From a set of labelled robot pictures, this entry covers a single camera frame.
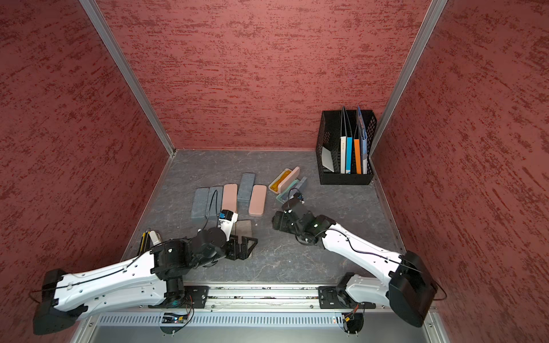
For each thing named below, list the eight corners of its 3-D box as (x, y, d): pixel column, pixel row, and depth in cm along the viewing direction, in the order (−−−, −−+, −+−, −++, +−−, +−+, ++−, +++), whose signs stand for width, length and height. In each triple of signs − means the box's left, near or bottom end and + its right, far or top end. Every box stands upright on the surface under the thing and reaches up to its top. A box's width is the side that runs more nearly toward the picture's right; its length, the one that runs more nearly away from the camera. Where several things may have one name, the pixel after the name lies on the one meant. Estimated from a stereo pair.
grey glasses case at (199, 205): (192, 223, 95) (189, 219, 92) (196, 192, 105) (194, 188, 102) (208, 221, 95) (205, 217, 92) (210, 190, 106) (208, 186, 103)
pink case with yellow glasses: (268, 188, 106) (267, 179, 101) (288, 170, 114) (288, 160, 108) (280, 197, 103) (280, 188, 97) (299, 177, 111) (300, 168, 105)
